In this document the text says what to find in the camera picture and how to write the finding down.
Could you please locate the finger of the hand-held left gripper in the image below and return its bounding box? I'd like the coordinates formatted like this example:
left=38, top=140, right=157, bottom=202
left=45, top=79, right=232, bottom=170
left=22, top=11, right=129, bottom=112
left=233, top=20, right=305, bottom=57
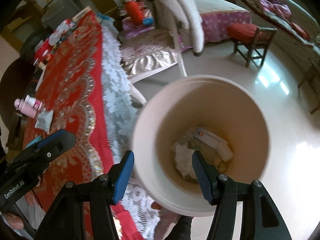
left=27, top=129, right=77, bottom=167

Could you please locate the white paper packet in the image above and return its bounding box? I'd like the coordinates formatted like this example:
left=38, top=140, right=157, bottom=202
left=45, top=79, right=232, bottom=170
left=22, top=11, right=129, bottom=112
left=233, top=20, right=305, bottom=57
left=35, top=110, right=54, bottom=133

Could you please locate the white pill bottle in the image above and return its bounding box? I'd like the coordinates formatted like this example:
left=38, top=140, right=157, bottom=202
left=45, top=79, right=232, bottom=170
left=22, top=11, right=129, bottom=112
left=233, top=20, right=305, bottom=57
left=26, top=95, right=42, bottom=109

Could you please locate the pink bottle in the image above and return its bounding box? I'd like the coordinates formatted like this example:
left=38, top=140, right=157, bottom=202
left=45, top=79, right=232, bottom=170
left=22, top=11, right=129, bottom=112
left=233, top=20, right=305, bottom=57
left=14, top=99, right=38, bottom=118

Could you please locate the dark wooden chair back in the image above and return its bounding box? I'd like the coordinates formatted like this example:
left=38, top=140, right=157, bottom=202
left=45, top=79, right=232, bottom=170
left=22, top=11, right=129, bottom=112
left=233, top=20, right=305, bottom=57
left=0, top=59, right=35, bottom=110

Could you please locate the white printed box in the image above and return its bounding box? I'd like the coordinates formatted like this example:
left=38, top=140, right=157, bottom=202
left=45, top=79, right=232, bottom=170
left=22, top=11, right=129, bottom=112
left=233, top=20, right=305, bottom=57
left=72, top=7, right=91, bottom=22

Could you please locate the red plastic basin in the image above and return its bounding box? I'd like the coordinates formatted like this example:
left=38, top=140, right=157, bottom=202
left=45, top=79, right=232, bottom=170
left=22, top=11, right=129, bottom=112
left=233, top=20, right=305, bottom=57
left=35, top=40, right=54, bottom=63

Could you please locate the person's left hand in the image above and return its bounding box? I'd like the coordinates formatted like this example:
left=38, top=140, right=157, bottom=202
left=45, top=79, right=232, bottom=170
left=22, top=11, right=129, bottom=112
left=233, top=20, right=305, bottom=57
left=4, top=196, right=47, bottom=232

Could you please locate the pink clothes pile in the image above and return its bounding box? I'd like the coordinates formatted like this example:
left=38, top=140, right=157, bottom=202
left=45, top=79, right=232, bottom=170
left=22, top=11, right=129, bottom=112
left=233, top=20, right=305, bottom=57
left=247, top=0, right=292, bottom=18

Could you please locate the blue packet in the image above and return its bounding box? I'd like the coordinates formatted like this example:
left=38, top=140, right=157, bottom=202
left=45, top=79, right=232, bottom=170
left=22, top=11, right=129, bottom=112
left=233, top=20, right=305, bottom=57
left=29, top=135, right=42, bottom=147

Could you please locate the pink floral covered table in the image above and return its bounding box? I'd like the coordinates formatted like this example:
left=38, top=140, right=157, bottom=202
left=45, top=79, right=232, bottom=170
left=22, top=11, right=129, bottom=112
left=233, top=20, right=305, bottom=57
left=194, top=0, right=252, bottom=52

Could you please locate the small wooden stool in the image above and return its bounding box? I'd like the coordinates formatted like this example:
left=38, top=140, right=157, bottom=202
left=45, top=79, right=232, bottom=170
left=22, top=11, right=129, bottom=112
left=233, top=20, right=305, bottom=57
left=234, top=26, right=278, bottom=68

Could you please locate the red sofa pillow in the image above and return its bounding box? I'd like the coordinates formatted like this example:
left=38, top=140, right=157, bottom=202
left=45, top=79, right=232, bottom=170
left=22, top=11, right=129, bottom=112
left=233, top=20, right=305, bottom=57
left=290, top=22, right=310, bottom=39

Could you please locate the beige plastic bucket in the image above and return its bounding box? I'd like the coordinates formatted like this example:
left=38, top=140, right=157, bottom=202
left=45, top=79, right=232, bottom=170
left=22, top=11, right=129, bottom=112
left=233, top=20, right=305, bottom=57
left=132, top=75, right=272, bottom=217

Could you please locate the small pink covered table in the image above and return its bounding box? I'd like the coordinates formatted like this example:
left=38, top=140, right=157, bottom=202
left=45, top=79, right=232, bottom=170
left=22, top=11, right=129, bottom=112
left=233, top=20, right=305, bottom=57
left=124, top=17, right=157, bottom=40

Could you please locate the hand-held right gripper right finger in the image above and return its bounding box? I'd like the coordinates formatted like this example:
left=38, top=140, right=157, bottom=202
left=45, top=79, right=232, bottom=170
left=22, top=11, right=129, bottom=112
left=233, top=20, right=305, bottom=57
left=191, top=150, right=288, bottom=240

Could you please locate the red seat cushion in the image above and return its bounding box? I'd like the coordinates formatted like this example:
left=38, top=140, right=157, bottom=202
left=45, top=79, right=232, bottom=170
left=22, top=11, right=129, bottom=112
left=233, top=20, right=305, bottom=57
left=227, top=23, right=259, bottom=44

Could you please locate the white plastic bag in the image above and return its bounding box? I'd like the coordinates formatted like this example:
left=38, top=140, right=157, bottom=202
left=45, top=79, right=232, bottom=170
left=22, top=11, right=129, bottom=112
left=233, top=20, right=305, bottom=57
left=49, top=25, right=68, bottom=45

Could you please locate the red floral tablecloth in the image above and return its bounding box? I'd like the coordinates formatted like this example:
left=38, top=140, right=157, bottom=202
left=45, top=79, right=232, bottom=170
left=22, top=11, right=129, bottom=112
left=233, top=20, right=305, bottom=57
left=22, top=12, right=155, bottom=240

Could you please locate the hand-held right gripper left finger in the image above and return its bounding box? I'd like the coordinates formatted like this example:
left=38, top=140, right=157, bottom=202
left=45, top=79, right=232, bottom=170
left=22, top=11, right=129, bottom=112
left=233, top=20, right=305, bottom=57
left=34, top=150, right=135, bottom=240

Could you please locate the grey refrigerator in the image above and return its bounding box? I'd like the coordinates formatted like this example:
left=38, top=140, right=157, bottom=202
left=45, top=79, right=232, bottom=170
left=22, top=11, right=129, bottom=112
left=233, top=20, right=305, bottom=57
left=41, top=0, right=84, bottom=28

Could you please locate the white lace table cover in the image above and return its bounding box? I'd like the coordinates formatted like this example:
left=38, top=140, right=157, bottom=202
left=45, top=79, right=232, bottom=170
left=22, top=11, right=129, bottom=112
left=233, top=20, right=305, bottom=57
left=96, top=14, right=175, bottom=240

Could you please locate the white chair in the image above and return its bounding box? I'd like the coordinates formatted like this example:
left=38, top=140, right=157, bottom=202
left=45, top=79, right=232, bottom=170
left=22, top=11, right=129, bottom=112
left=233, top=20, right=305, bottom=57
left=120, top=22, right=188, bottom=105

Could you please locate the red thermos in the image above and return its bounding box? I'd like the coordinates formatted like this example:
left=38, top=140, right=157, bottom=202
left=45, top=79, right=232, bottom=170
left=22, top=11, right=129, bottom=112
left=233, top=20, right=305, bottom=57
left=125, top=0, right=145, bottom=25

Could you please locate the floral sofa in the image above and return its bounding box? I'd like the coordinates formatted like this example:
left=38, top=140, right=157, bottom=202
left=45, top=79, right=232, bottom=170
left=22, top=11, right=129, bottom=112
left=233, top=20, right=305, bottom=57
left=236, top=0, right=320, bottom=75

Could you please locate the grey fleece jacket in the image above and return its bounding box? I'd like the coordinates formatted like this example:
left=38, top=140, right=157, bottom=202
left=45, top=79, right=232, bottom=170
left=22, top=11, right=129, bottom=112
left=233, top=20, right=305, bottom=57
left=141, top=0, right=205, bottom=58

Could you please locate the white plastic packet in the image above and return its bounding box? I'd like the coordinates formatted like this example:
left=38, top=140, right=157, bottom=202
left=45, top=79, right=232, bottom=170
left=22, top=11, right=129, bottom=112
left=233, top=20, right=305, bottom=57
left=192, top=127, right=234, bottom=162

